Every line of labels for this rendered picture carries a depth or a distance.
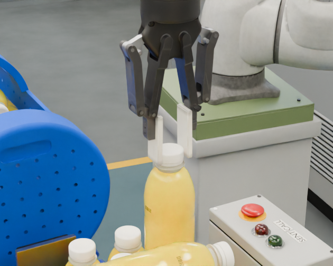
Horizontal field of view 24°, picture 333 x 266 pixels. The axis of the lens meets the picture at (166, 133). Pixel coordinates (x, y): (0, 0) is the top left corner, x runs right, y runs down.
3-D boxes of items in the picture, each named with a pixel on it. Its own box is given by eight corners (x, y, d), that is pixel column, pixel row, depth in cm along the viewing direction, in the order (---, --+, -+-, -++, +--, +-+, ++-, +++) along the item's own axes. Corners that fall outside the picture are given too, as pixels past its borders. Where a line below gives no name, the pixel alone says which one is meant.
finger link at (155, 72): (175, 37, 96) (165, 36, 95) (159, 121, 99) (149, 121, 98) (160, 28, 99) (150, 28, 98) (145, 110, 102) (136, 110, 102)
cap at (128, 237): (144, 239, 116) (144, 229, 116) (135, 253, 113) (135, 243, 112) (120, 235, 118) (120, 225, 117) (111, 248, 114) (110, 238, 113)
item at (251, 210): (255, 206, 123) (255, 200, 122) (268, 216, 120) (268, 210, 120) (236, 211, 121) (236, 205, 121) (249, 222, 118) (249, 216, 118)
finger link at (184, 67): (165, 28, 99) (174, 24, 100) (180, 103, 105) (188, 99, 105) (179, 36, 96) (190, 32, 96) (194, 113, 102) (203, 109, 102)
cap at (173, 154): (173, 153, 108) (173, 142, 107) (189, 164, 105) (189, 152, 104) (149, 161, 106) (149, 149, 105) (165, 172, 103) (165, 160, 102)
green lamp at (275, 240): (276, 238, 114) (277, 231, 114) (285, 245, 113) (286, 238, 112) (264, 241, 114) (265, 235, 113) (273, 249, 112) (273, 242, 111)
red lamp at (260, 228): (262, 227, 117) (263, 220, 117) (271, 234, 116) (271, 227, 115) (250, 230, 116) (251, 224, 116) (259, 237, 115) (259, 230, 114)
